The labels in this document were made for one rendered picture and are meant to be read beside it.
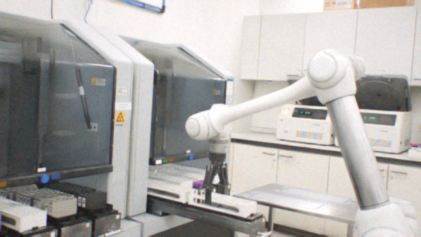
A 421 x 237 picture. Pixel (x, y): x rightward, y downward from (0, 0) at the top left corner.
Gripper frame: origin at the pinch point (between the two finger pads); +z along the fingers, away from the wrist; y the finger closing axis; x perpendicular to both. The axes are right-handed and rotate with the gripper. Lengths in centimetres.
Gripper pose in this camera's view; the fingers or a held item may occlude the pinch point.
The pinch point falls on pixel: (214, 197)
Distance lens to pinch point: 196.4
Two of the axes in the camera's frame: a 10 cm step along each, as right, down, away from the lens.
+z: -0.7, 10.0, 0.6
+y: 5.5, -0.1, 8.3
